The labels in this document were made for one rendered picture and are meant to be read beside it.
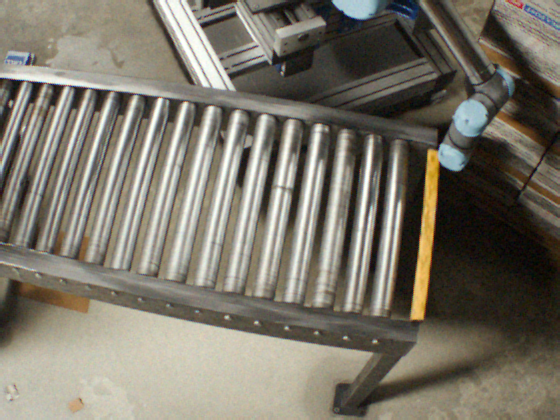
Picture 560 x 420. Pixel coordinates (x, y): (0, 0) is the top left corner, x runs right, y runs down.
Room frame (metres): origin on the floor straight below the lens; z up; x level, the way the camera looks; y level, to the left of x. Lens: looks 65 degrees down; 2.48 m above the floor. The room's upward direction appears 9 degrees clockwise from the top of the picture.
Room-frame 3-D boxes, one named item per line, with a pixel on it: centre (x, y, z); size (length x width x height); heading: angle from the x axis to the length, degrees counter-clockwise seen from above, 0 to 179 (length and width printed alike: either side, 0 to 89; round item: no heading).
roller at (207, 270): (0.80, 0.13, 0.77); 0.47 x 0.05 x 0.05; 179
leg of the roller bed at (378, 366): (0.54, -0.31, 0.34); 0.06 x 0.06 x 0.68; 89
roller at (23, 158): (0.81, 0.65, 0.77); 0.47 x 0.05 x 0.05; 179
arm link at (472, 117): (1.00, -0.40, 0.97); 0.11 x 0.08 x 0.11; 147
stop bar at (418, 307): (0.77, -0.34, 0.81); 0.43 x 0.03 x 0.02; 179
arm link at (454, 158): (0.98, -0.39, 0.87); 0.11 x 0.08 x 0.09; 159
